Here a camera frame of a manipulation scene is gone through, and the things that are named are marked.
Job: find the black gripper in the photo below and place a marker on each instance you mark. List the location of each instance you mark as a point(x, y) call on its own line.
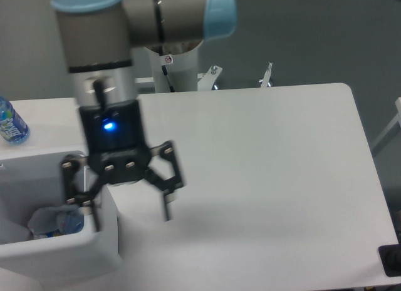
point(115, 138)

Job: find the clear plastic water bottle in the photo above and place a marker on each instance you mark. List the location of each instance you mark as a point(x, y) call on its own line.
point(70, 222)

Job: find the white paper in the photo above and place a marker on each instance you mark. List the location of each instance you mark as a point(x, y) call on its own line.
point(43, 223)

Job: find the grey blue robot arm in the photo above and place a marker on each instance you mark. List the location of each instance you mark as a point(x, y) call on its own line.
point(97, 37)

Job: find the white trash can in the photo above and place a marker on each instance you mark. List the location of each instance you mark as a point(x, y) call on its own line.
point(31, 182)

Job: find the blue labelled drink bottle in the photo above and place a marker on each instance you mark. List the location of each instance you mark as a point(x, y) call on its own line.
point(14, 129)

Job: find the black device at table edge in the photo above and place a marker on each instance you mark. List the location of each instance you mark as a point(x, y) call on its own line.
point(390, 257)

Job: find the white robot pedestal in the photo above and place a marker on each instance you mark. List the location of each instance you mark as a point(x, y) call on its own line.
point(175, 66)

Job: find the white frame at right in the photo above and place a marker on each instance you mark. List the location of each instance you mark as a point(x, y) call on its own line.
point(388, 133)

